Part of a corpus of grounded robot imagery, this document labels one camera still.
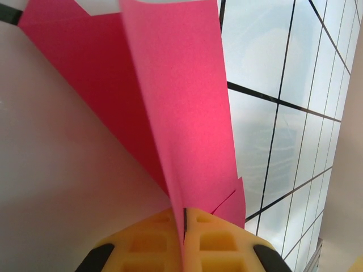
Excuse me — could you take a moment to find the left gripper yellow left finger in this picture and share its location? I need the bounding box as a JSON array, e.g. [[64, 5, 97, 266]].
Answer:
[[78, 209, 182, 272]]

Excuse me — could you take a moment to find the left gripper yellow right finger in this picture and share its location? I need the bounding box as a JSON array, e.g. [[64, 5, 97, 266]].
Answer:
[[183, 206, 290, 272]]

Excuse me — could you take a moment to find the pink paper sheet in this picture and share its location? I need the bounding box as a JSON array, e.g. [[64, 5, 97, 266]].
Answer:
[[17, 0, 247, 272]]

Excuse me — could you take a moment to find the aluminium side rail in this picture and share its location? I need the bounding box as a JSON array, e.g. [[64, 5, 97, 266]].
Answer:
[[293, 237, 324, 272]]

